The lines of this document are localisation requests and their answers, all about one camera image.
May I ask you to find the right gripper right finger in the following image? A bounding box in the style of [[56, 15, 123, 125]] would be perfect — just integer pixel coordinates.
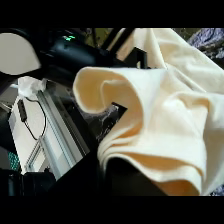
[[107, 157, 167, 197]]

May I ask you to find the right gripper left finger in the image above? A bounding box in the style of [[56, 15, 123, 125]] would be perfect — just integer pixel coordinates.
[[46, 150, 103, 197]]

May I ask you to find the cream T-shirt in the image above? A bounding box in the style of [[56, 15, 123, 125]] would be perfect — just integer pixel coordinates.
[[72, 27, 224, 197]]

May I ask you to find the silver frame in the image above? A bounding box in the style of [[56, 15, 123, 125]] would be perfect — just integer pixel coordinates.
[[23, 89, 92, 179]]

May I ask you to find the black cable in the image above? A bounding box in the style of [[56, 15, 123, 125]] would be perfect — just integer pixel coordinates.
[[16, 97, 48, 141]]

